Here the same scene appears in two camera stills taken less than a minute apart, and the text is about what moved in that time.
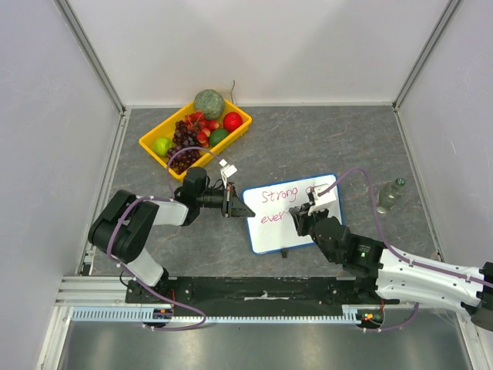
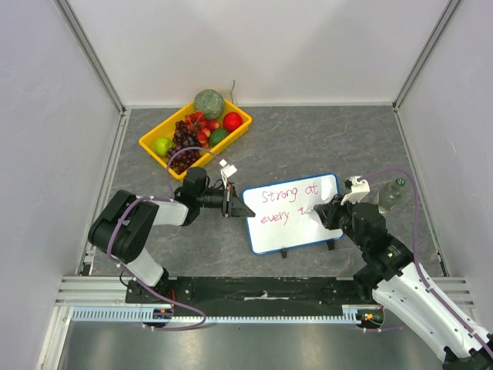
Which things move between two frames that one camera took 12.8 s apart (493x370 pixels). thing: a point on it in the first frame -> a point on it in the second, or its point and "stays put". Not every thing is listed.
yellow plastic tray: x=166 y=130 stays put
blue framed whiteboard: x=273 y=227 stays put
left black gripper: x=232 y=205 stays put
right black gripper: x=303 y=220 -> x=333 y=215
